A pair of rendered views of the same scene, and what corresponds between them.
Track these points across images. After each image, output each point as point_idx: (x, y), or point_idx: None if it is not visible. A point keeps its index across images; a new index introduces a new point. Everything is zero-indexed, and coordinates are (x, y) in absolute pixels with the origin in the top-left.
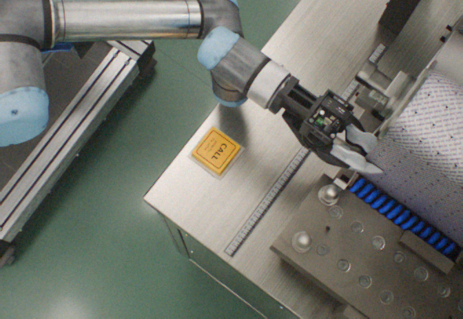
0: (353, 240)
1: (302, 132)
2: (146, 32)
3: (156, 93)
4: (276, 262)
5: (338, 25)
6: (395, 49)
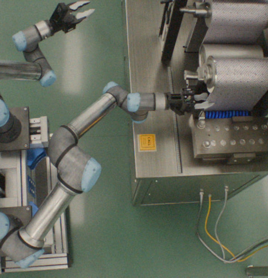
0: (219, 132)
1: (182, 108)
2: (102, 115)
3: None
4: (196, 162)
5: (149, 70)
6: (173, 65)
